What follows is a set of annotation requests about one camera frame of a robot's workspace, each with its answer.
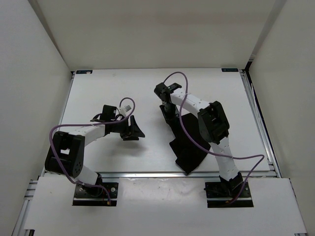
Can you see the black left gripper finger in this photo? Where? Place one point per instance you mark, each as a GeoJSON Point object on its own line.
{"type": "Point", "coordinates": [135, 131]}
{"type": "Point", "coordinates": [130, 138]}

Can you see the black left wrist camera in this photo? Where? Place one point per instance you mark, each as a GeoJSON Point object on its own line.
{"type": "Point", "coordinates": [108, 114]}

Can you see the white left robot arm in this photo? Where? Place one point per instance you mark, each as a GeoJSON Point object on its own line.
{"type": "Point", "coordinates": [68, 142]}

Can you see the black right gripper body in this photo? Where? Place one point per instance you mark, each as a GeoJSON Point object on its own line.
{"type": "Point", "coordinates": [172, 111]}

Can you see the black skirt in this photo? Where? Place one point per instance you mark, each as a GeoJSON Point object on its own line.
{"type": "Point", "coordinates": [188, 155]}

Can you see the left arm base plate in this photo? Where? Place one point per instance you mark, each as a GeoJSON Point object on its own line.
{"type": "Point", "coordinates": [97, 197]}

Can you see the blue table label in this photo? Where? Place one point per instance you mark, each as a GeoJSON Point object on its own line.
{"type": "Point", "coordinates": [229, 70]}
{"type": "Point", "coordinates": [84, 72]}

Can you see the white front cover board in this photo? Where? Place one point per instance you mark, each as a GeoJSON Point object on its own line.
{"type": "Point", "coordinates": [165, 207]}

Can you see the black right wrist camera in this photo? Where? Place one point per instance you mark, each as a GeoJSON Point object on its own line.
{"type": "Point", "coordinates": [162, 91]}

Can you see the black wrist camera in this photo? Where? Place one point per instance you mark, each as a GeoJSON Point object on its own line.
{"type": "Point", "coordinates": [108, 114]}
{"type": "Point", "coordinates": [162, 91]}

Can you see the blue left table label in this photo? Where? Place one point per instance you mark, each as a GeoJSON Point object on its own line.
{"type": "Point", "coordinates": [84, 72]}

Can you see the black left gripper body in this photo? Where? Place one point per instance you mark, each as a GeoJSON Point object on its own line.
{"type": "Point", "coordinates": [122, 128]}

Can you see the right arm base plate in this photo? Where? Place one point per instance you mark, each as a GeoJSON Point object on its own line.
{"type": "Point", "coordinates": [217, 197]}

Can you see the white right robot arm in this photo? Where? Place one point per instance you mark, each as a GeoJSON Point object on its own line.
{"type": "Point", "coordinates": [199, 126]}

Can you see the blue right table label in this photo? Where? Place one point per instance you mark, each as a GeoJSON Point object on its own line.
{"type": "Point", "coordinates": [229, 70]}

